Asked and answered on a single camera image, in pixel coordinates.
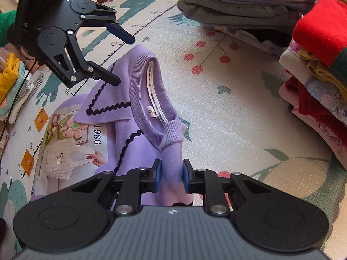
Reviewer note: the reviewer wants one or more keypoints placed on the green sleeve forearm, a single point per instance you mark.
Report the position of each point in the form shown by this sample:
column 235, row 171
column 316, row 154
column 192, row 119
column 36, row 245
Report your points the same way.
column 7, row 19

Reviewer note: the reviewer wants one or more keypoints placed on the cartoon patterned play mat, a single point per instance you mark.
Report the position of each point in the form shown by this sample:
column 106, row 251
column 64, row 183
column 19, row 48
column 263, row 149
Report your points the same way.
column 225, row 91

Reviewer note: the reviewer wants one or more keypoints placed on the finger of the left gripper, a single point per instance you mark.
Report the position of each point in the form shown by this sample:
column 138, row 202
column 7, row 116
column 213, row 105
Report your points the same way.
column 64, row 58
column 92, row 14

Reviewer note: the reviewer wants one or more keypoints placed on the grey folded clothes stack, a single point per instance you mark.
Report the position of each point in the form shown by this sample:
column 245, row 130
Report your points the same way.
column 246, row 14

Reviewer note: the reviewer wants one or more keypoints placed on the mint green folded cloth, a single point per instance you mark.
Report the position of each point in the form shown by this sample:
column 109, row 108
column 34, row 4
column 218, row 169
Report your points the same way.
column 20, row 84

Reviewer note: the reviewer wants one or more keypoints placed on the grey white folded cloths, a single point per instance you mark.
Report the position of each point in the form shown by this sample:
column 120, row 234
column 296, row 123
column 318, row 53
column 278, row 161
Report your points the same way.
column 34, row 80

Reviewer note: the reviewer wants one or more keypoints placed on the yellow knitted folded garment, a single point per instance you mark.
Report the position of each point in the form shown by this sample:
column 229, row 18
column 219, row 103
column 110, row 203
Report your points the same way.
column 9, row 75

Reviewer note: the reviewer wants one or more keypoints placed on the red colourful folded clothes stack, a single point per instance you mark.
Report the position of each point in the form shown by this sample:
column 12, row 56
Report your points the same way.
column 316, row 60

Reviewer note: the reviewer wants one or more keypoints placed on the purple sweatshirt with black trim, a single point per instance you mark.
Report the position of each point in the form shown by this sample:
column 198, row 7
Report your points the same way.
column 116, row 128

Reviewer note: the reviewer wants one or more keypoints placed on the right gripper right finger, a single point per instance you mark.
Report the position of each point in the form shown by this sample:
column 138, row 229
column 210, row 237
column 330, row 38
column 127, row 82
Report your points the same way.
column 208, row 184

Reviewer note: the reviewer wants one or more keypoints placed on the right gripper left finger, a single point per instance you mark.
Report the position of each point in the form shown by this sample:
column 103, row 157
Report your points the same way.
column 131, row 186

